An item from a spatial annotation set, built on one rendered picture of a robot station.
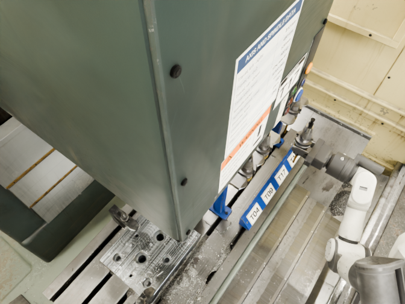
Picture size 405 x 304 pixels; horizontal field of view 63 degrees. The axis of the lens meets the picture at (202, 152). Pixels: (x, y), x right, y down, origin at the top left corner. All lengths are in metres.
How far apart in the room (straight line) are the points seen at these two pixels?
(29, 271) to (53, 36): 1.55
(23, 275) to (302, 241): 1.28
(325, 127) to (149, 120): 1.55
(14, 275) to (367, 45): 1.83
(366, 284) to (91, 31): 0.86
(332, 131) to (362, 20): 0.58
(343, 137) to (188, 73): 1.55
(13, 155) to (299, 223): 1.18
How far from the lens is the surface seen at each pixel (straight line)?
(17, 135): 1.10
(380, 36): 1.47
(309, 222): 1.63
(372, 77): 1.60
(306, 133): 1.17
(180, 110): 0.31
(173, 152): 0.34
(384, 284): 0.97
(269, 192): 1.41
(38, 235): 1.53
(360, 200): 1.20
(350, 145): 1.80
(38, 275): 1.75
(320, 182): 1.74
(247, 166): 1.07
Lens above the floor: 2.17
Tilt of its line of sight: 57 degrees down
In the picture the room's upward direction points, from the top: 1 degrees clockwise
